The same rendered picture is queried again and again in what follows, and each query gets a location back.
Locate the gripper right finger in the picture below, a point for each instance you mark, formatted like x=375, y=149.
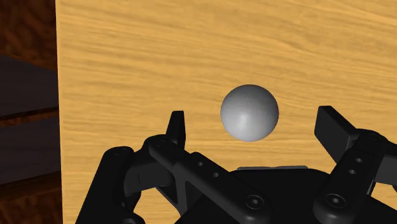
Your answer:
x=350, y=161

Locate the grey ball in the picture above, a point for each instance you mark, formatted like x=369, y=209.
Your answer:
x=249, y=113

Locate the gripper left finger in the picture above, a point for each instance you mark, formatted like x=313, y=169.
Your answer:
x=198, y=173

